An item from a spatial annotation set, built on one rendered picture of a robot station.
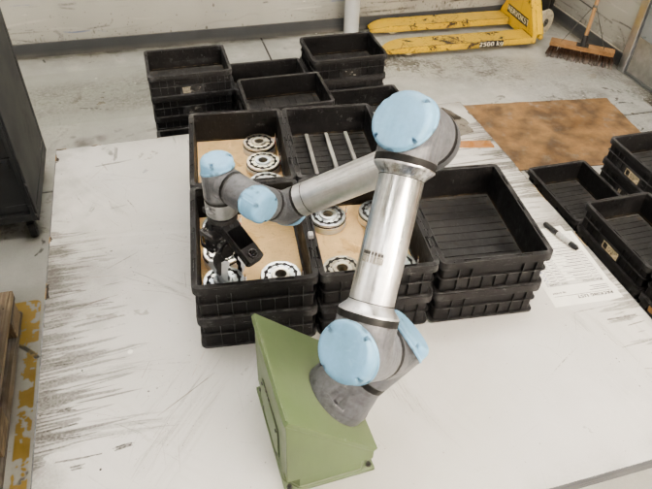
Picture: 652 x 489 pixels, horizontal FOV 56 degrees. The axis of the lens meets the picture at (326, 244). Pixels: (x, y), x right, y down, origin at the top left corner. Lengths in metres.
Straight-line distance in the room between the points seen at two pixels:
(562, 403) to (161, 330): 1.02
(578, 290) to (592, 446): 0.51
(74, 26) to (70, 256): 3.05
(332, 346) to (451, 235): 0.76
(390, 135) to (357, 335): 0.35
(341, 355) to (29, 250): 2.24
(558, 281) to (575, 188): 1.24
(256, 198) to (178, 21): 3.61
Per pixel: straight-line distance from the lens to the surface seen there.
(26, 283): 2.98
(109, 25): 4.81
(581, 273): 1.96
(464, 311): 1.69
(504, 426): 1.54
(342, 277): 1.46
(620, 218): 2.80
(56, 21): 4.82
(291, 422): 1.16
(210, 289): 1.44
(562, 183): 3.11
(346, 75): 3.26
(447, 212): 1.84
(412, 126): 1.08
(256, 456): 1.43
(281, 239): 1.69
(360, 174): 1.29
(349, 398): 1.26
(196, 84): 3.12
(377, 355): 1.08
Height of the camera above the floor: 1.95
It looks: 42 degrees down
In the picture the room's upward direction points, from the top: 2 degrees clockwise
